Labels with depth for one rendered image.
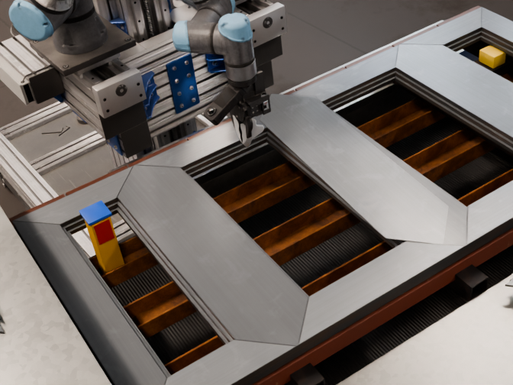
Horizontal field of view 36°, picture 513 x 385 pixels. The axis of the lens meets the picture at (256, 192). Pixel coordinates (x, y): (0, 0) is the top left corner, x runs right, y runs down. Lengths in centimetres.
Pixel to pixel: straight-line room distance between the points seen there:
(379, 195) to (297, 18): 263
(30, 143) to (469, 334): 222
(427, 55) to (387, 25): 191
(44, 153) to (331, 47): 159
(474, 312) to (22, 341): 93
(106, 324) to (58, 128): 188
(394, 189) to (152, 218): 58
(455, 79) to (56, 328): 134
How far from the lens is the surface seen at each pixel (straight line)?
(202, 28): 192
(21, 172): 328
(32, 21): 207
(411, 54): 241
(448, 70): 234
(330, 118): 215
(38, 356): 143
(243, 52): 190
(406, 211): 186
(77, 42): 223
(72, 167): 325
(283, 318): 164
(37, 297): 153
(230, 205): 217
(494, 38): 252
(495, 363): 171
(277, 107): 221
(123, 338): 167
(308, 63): 403
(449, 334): 174
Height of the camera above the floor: 209
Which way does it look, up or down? 40 degrees down
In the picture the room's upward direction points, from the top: 8 degrees counter-clockwise
